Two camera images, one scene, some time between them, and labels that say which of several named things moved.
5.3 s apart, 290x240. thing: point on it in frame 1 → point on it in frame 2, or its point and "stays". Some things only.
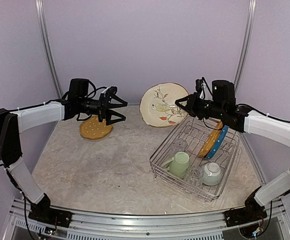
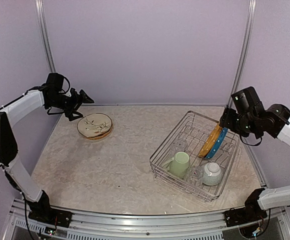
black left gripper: (103, 106) → (77, 102)
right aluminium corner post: (252, 7) stays
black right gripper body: (201, 109) → (234, 124)
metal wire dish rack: (197, 158) stays
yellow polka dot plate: (209, 142) stays
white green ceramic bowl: (212, 174) stays
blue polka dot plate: (219, 142) stays
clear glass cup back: (179, 146) stays
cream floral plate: (157, 105) → (92, 124)
